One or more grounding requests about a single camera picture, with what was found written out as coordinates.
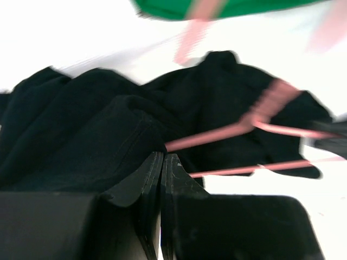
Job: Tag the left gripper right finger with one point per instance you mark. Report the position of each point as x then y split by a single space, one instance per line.
199 225

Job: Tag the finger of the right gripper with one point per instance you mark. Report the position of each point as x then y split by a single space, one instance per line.
335 143

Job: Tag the pink wire hanger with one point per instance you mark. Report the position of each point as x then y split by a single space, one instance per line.
275 98

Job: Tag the green t shirt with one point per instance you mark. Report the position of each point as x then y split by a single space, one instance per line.
178 10

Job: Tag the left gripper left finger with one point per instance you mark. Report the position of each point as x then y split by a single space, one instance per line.
121 223

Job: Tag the black t shirt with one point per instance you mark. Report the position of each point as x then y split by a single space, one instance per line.
88 133

